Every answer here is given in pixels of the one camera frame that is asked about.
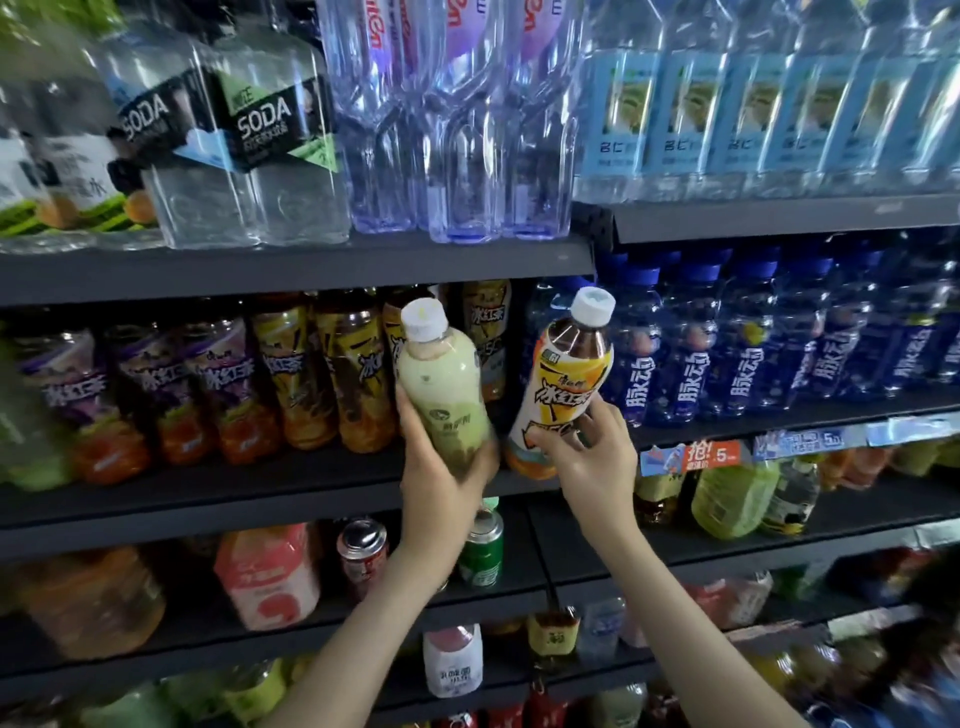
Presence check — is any small green drink can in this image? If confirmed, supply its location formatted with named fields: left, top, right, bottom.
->
left=456, top=505, right=509, bottom=591

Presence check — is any row of dark blue sports bottles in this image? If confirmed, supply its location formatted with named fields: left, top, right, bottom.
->
left=517, top=237, right=960, bottom=431

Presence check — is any row of blue label water bottles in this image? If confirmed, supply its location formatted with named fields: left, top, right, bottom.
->
left=571, top=0, right=960, bottom=206

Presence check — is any dark grey metal shelf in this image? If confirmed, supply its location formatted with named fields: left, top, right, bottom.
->
left=0, top=187, right=960, bottom=728

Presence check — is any white squat drink bottle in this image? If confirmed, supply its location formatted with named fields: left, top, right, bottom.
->
left=421, top=622, right=486, bottom=701

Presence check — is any white green label bottle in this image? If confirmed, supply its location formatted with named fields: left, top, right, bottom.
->
left=393, top=297, right=495, bottom=480

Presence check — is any tall clear bottle red label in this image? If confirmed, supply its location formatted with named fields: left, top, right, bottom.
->
left=316, top=0, right=423, bottom=236
left=493, top=0, right=588, bottom=243
left=411, top=0, right=506, bottom=246

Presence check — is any brown tea bottle yellow label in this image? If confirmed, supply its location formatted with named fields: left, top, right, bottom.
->
left=631, top=450, right=693, bottom=528

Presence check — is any person's right hand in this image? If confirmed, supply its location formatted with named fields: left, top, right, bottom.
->
left=528, top=397, right=641, bottom=551

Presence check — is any purple label fruit drink bottle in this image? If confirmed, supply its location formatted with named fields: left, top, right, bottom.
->
left=103, top=315, right=216, bottom=468
left=175, top=307, right=285, bottom=465

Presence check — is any pink squat drink bottle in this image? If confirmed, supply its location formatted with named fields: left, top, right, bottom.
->
left=213, top=520, right=323, bottom=633

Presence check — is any person's left hand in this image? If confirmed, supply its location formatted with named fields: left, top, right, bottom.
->
left=396, top=387, right=501, bottom=581

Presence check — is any orange squat drink bottle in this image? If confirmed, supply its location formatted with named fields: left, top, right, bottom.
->
left=13, top=546, right=168, bottom=663

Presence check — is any red label metal tin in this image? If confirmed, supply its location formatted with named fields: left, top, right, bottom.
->
left=334, top=516, right=390, bottom=603

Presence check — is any orange promotional price tag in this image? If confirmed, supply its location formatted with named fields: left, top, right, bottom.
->
left=636, top=438, right=746, bottom=480

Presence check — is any orange brown label bottle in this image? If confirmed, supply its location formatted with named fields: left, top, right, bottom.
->
left=460, top=280, right=513, bottom=405

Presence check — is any person's right forearm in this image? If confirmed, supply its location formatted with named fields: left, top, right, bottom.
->
left=589, top=525, right=813, bottom=728

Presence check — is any person's left forearm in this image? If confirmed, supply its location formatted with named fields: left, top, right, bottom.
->
left=259, top=552, right=462, bottom=728

